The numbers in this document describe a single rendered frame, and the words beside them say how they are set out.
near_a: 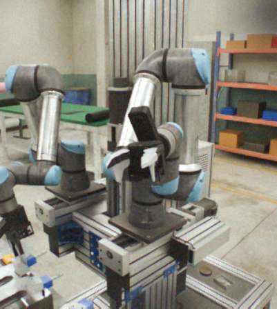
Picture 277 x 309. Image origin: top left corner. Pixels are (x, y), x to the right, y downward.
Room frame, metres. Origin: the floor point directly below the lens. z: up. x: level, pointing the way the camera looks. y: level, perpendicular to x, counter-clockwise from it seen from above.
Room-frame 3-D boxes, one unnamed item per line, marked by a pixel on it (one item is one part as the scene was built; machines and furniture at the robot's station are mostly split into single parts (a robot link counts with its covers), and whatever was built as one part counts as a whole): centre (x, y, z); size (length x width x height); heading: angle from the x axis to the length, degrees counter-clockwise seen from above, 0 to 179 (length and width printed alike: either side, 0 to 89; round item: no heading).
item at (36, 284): (0.98, 0.30, 0.89); 0.13 x 0.05 x 0.05; 133
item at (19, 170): (1.14, 0.43, 1.23); 0.11 x 0.11 x 0.08; 85
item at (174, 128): (0.88, -0.09, 1.43); 0.11 x 0.08 x 0.09; 160
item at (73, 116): (5.06, 1.02, 0.51); 2.40 x 1.13 x 1.02; 51
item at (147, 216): (1.17, -0.06, 1.09); 0.15 x 0.15 x 0.10
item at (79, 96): (8.58, 1.45, 0.48); 0.64 x 0.54 x 0.97; 53
